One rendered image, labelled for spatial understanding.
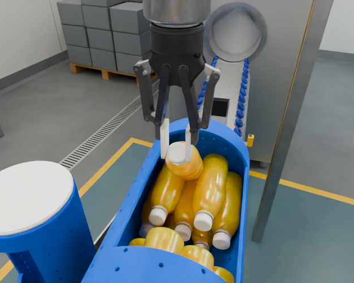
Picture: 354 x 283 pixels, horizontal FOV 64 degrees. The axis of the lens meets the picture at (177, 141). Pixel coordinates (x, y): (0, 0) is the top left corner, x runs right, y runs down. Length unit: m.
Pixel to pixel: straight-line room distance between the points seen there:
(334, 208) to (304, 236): 0.38
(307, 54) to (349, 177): 1.66
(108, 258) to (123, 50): 3.40
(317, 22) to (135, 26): 2.60
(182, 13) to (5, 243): 0.71
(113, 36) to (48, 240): 3.20
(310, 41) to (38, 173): 1.07
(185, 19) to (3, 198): 0.73
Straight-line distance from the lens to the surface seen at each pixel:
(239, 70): 1.89
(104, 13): 3.77
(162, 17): 0.37
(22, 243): 0.86
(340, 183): 2.65
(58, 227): 0.87
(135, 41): 3.63
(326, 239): 2.20
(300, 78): 1.31
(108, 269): 0.48
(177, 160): 0.51
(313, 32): 1.25
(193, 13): 0.37
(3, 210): 0.90
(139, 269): 0.46
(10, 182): 0.97
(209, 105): 0.44
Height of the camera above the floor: 1.63
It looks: 36 degrees down
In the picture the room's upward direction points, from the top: straight up
